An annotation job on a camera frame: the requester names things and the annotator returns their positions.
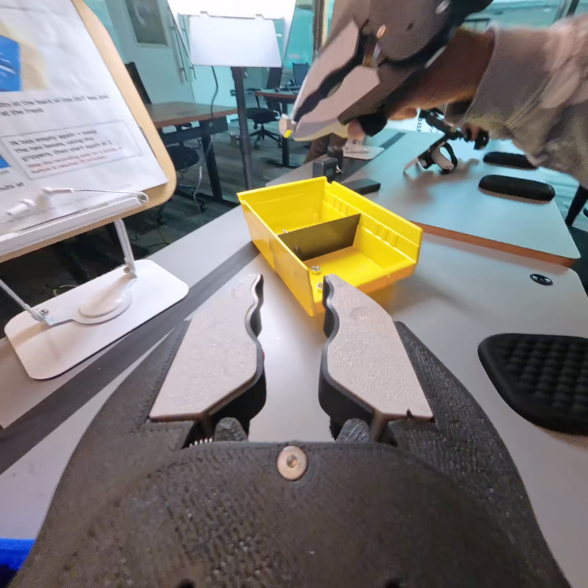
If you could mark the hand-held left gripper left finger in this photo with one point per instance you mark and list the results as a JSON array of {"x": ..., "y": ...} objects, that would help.
[{"x": 211, "y": 363}]

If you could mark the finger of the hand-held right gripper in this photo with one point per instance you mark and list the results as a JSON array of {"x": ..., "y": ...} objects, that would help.
[
  {"x": 340, "y": 101},
  {"x": 333, "y": 50}
]

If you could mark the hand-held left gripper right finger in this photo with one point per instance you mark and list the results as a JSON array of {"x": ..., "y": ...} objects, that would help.
[{"x": 372, "y": 367}]

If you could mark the yellow plastic bin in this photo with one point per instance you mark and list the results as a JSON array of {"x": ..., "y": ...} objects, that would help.
[{"x": 275, "y": 216}]

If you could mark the blue plastic bin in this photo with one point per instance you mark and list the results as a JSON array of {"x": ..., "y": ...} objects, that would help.
[{"x": 13, "y": 551}]

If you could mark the person's right forearm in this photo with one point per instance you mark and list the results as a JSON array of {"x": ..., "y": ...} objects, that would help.
[{"x": 528, "y": 82}]

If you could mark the person's right hand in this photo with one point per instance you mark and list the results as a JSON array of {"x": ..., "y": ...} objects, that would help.
[{"x": 454, "y": 73}]

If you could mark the dark top desk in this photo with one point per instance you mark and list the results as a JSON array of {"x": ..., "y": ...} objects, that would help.
[{"x": 275, "y": 94}]

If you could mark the flat black box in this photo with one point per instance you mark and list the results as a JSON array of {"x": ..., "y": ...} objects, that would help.
[{"x": 363, "y": 186}]

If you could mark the studio light panel on stand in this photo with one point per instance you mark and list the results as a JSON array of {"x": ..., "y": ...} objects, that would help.
[{"x": 234, "y": 41}]

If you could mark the wooden document stand white base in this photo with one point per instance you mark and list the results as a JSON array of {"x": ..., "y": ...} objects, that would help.
[{"x": 115, "y": 285}]

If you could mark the grey bin divider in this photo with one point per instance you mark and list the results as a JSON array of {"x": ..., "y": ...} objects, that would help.
[{"x": 321, "y": 236}]

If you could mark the brown top desk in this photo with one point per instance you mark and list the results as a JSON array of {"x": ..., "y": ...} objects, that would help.
[{"x": 193, "y": 110}]

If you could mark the grey door with dark window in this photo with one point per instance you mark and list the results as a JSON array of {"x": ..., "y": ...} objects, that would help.
[{"x": 147, "y": 23}]

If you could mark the black desk grommet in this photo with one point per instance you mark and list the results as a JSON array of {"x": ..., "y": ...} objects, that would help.
[{"x": 541, "y": 279}]

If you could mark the black mesh office chair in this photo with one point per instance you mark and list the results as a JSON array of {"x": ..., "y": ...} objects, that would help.
[{"x": 514, "y": 188}]

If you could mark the printed instruction sheet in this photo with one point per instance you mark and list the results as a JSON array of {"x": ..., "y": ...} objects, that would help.
[{"x": 69, "y": 92}]

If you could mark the small black camera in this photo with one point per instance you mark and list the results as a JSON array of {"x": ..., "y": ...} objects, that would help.
[{"x": 324, "y": 166}]

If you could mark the black phone mount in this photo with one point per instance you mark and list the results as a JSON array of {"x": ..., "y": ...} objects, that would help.
[{"x": 448, "y": 160}]

